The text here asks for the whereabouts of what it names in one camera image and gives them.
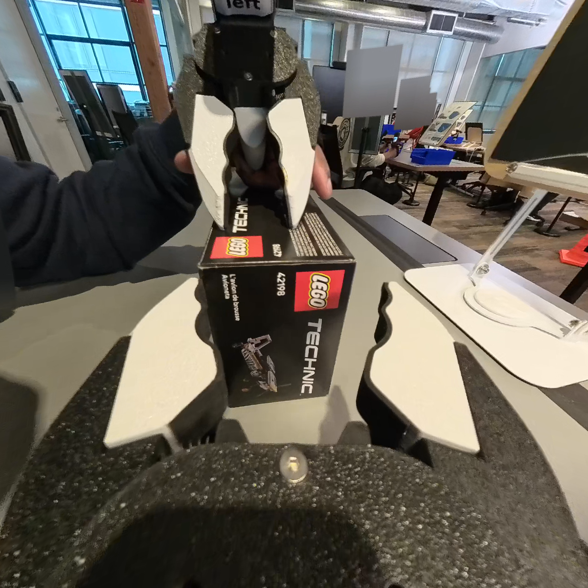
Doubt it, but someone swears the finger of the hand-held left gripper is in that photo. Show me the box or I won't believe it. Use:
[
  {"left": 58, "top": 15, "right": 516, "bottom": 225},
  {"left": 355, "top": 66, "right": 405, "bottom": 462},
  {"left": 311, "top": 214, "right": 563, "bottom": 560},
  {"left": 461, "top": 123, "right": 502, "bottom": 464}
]
[
  {"left": 267, "top": 98, "right": 318, "bottom": 230},
  {"left": 189, "top": 93, "right": 237, "bottom": 230}
]

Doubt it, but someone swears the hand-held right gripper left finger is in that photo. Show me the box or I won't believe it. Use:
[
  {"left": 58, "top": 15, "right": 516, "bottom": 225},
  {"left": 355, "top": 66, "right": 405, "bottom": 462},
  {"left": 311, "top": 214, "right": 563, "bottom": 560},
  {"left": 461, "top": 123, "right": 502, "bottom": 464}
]
[{"left": 103, "top": 278, "right": 229, "bottom": 449}]

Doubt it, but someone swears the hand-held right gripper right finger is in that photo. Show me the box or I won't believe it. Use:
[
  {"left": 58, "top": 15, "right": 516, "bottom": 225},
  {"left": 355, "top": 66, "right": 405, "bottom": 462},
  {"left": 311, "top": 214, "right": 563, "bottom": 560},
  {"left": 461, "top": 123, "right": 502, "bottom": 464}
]
[{"left": 357, "top": 281, "right": 481, "bottom": 455}]

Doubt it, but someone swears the black toy brick box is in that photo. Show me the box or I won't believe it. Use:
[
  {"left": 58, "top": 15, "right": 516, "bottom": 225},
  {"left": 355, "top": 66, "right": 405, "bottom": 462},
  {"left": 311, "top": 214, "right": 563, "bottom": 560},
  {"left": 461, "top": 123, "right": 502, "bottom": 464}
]
[{"left": 198, "top": 193, "right": 358, "bottom": 409}]

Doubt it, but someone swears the person's left forearm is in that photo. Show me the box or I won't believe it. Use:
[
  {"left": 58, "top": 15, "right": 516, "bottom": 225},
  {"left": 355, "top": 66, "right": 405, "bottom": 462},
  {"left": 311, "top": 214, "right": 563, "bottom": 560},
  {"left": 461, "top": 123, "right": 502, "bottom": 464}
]
[{"left": 0, "top": 110, "right": 204, "bottom": 288}]

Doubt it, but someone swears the grey desk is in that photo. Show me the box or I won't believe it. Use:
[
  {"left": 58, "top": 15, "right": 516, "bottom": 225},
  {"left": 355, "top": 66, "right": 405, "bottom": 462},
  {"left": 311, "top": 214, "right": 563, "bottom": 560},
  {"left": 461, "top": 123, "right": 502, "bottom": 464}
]
[{"left": 0, "top": 188, "right": 588, "bottom": 520}]

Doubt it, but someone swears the black monitor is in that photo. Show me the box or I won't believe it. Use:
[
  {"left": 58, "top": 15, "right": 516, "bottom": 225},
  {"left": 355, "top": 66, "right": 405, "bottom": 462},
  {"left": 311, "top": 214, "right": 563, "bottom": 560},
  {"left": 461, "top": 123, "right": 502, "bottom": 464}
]
[{"left": 312, "top": 65, "right": 346, "bottom": 119}]

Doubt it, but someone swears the black framed panel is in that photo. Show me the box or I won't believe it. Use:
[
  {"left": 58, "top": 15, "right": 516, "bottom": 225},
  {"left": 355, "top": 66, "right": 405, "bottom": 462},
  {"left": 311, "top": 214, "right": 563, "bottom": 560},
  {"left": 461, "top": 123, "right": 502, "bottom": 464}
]
[{"left": 60, "top": 69, "right": 138, "bottom": 154}]

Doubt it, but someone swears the blue plastic bin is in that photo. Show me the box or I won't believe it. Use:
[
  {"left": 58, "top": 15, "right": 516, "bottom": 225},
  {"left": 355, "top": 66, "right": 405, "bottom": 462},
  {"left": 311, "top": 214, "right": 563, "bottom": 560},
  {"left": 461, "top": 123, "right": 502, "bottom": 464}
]
[{"left": 410, "top": 147, "right": 456, "bottom": 165}]

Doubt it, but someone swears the brown office table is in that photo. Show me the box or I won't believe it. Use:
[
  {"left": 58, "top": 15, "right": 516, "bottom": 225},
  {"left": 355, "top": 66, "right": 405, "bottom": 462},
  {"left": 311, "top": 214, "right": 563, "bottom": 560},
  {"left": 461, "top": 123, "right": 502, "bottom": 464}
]
[{"left": 385, "top": 152, "right": 488, "bottom": 227}]

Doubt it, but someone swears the tan display board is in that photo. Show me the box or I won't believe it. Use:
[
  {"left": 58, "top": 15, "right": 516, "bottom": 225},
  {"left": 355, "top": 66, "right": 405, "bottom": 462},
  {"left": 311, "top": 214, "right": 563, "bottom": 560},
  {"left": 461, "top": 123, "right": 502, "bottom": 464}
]
[{"left": 419, "top": 101, "right": 478, "bottom": 147}]

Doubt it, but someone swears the orange cone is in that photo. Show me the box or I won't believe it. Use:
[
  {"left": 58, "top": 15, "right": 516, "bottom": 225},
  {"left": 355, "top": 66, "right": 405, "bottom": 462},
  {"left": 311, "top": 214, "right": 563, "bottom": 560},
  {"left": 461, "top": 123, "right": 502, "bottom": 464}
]
[{"left": 559, "top": 243, "right": 588, "bottom": 267}]

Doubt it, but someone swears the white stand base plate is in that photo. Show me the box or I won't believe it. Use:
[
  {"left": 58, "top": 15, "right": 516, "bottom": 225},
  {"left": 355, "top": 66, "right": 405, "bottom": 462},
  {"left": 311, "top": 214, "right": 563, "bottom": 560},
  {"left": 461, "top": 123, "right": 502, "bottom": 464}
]
[{"left": 404, "top": 163, "right": 588, "bottom": 389}]

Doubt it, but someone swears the wooden post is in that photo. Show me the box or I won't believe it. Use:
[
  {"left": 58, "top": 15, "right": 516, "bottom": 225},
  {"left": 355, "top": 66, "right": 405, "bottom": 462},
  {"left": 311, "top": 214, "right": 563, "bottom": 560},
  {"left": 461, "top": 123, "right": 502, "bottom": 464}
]
[{"left": 124, "top": 0, "right": 172, "bottom": 124}]

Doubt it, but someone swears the silver ceiling duct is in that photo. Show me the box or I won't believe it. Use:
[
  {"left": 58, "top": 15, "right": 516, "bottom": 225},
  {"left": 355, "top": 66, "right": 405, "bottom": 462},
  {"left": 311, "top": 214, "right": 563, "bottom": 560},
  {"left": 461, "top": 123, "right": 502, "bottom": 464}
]
[{"left": 294, "top": 0, "right": 501, "bottom": 44}]

